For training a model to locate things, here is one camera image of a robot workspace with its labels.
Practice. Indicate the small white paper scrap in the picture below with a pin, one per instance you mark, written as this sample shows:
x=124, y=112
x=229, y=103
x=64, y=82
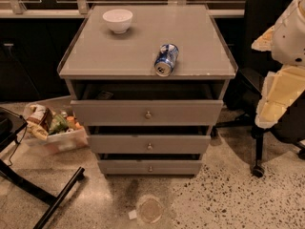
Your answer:
x=132, y=214

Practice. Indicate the dark object in top drawer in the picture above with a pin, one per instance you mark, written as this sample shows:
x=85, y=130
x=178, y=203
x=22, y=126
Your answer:
x=104, y=95

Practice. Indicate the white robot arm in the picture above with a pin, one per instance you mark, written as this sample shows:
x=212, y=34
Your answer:
x=286, y=42

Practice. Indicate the chip bag in bin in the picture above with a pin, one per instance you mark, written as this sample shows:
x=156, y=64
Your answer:
x=39, y=121

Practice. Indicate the clear plastic snack bin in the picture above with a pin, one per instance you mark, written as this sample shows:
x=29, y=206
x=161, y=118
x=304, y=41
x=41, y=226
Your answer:
x=60, y=142

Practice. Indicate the blue soda can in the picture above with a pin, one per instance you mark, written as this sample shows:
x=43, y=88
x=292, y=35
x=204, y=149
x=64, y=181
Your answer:
x=166, y=59

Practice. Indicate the grey bottom drawer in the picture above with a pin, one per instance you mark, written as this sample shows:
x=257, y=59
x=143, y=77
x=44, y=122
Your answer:
x=149, y=165

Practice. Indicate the grey drawer cabinet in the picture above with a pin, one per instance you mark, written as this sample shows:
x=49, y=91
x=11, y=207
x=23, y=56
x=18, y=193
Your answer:
x=99, y=55

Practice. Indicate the grey top drawer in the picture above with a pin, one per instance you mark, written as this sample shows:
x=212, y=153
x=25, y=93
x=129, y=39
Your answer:
x=155, y=103

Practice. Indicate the grey middle drawer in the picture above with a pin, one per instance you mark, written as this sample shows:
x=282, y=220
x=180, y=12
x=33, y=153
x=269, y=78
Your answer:
x=149, y=140

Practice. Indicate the grey drawer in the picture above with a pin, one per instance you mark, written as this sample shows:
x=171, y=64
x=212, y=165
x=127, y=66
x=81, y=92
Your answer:
x=155, y=103
x=149, y=165
x=149, y=140

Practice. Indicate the black office chair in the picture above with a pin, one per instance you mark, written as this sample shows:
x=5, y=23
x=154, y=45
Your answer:
x=245, y=90

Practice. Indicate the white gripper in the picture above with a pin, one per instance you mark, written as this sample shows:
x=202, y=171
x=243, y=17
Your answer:
x=290, y=38

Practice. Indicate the white ceramic bowl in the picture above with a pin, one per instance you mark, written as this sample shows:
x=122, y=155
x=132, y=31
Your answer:
x=118, y=20

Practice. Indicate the green snack bag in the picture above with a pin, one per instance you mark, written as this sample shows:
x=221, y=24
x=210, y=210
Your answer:
x=58, y=124

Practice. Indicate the black stand with base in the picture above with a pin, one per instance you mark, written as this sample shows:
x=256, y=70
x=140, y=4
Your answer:
x=11, y=124

